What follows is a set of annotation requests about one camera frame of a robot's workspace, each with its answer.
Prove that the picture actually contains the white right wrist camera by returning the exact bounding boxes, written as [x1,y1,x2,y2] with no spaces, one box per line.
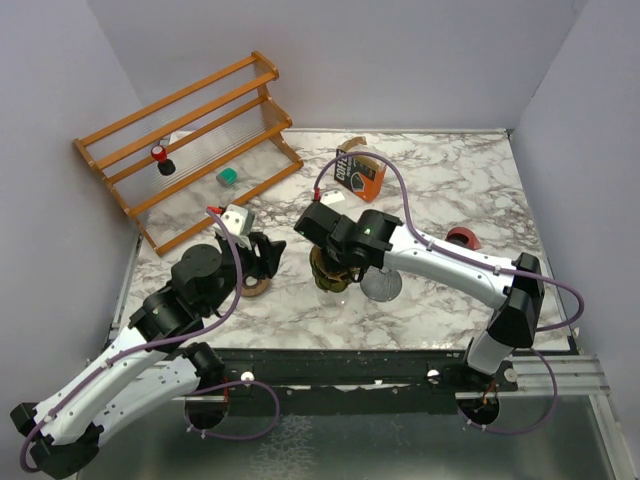
[320,190,345,206]

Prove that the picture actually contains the olive green glass dripper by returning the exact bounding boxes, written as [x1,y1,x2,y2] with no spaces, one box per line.
[310,264,366,292]

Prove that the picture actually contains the clear glass server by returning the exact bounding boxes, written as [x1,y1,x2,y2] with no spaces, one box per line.
[317,289,354,308]

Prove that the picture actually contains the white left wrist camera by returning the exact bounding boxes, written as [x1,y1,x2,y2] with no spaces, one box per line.
[206,204,255,249]

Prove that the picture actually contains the orange wooden shelf rack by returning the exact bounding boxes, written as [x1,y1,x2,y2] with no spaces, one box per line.
[73,51,304,256]

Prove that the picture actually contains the green small block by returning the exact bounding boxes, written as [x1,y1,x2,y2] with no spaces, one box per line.
[216,168,238,187]

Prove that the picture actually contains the brown paper coffee filter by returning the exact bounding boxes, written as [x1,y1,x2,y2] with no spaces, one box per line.
[310,247,359,283]

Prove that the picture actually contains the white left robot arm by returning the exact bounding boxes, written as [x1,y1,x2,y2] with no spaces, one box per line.
[10,230,286,479]

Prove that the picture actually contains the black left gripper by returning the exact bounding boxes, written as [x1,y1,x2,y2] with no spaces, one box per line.
[203,231,287,315]

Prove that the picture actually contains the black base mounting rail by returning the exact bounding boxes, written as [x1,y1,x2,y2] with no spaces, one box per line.
[99,347,521,416]

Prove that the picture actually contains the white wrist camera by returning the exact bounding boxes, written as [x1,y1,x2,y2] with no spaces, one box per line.
[320,190,345,206]
[206,204,255,249]

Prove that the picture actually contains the red black stamp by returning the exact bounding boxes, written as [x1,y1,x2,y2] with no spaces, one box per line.
[151,145,176,176]

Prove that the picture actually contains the brown filters in box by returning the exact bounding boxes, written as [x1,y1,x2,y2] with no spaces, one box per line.
[336,136,387,157]

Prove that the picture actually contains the grey carafe with red lid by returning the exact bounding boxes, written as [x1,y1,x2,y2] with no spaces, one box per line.
[445,226,482,251]

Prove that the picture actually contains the round wooden dripper base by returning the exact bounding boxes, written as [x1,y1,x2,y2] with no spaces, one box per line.
[241,276,270,298]

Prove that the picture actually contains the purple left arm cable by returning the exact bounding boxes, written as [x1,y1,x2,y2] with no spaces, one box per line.
[19,204,281,474]

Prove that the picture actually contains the orange coffee filter box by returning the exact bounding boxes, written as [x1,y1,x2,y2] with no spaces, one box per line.
[334,152,387,202]

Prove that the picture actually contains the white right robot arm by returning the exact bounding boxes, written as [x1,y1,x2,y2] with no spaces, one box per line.
[294,201,544,391]

